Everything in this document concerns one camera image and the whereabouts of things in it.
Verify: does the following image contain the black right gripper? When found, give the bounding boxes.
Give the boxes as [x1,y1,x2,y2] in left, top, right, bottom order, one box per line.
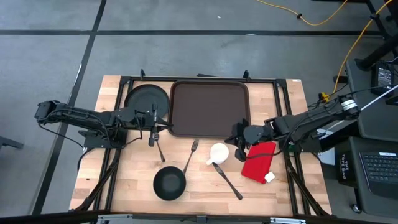
[225,119,271,162]

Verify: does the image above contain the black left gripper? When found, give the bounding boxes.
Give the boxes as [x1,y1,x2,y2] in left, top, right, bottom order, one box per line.
[124,104,173,147]

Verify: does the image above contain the white mug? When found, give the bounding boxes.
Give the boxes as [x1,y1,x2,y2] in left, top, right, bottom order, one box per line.
[206,142,230,166]

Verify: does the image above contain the black spoon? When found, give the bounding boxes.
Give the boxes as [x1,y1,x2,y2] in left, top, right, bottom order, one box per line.
[154,133,166,163]

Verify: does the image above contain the red cloth napkin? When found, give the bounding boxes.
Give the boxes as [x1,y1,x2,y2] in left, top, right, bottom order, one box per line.
[241,141,277,185]

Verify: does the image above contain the black round plate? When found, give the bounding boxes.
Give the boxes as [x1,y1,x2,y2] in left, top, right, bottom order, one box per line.
[124,83,170,121]

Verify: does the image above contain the black knife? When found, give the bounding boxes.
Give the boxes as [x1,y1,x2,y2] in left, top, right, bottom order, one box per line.
[212,162,244,201]

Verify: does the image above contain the black fork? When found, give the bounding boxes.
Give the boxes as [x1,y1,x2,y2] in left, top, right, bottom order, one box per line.
[182,138,200,175]

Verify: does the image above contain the black bowl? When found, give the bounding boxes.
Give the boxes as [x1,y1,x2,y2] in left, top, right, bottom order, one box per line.
[152,166,187,202]

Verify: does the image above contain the brown plastic tray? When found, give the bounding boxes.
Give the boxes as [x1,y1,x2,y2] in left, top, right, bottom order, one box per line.
[168,80,252,139]

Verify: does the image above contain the white paper sheet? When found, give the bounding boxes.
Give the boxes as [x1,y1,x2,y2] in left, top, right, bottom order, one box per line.
[317,148,337,166]

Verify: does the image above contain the black tote bag box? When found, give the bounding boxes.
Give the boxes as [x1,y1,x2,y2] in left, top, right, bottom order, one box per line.
[337,149,358,187]

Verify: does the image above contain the grey side desk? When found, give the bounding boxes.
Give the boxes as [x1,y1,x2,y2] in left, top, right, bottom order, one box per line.
[344,58,398,218]

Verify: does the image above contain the laptop keyboard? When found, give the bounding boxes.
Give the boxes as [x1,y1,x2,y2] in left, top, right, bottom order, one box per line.
[359,151,398,200]

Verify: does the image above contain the black stand foot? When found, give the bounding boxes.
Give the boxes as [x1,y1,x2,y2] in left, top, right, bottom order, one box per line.
[0,136,24,150]

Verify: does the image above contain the black power supply box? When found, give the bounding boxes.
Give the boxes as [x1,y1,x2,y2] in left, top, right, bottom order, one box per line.
[370,61,396,96]

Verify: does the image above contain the black metal stand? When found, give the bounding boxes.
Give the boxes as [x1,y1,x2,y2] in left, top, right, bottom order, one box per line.
[354,0,398,71]

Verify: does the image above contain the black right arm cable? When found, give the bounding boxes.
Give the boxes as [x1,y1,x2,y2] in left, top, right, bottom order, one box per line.
[245,146,290,160]

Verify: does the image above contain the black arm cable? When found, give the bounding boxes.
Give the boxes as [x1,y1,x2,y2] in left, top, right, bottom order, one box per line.
[245,146,290,160]
[36,119,91,174]

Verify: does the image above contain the black metal table frame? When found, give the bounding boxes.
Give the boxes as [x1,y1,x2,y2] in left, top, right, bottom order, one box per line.
[70,68,332,218]

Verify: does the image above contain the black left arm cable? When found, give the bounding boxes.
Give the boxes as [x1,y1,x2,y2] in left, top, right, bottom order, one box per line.
[36,119,91,174]

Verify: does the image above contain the silver metal bracket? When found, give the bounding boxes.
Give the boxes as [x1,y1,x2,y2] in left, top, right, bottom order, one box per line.
[269,217,307,224]
[96,213,134,224]

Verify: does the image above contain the thin yellow cable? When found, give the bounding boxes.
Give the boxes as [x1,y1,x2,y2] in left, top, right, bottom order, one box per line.
[255,0,349,27]

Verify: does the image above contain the black rail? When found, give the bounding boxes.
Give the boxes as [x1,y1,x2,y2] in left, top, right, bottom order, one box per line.
[0,210,398,224]

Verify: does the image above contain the white cable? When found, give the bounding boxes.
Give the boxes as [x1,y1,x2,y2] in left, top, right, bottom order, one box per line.
[360,86,398,111]

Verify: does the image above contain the thick yellow cable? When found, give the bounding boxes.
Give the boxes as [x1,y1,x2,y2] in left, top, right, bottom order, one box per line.
[320,0,393,103]

